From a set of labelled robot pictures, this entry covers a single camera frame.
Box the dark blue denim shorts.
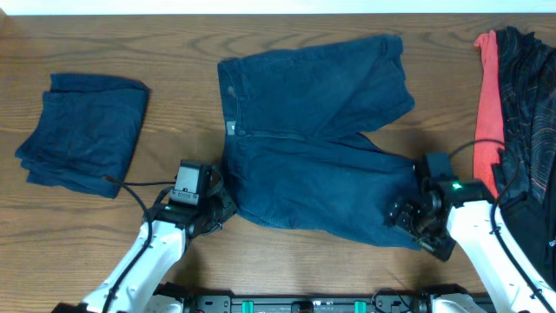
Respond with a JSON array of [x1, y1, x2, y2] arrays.
[[217, 35, 418, 249]]

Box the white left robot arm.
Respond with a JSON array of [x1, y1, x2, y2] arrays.
[[53, 161, 237, 312]]

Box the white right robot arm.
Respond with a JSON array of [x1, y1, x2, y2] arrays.
[[387, 177, 555, 312]]

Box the red cloth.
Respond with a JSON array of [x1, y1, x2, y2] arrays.
[[473, 30, 504, 197]]

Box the black patterned garment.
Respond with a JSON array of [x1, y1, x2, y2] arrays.
[[493, 27, 555, 287]]

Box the folded dark blue garment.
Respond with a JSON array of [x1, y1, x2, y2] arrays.
[[15, 73, 149, 198]]

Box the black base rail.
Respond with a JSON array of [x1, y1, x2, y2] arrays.
[[144, 283, 496, 313]]

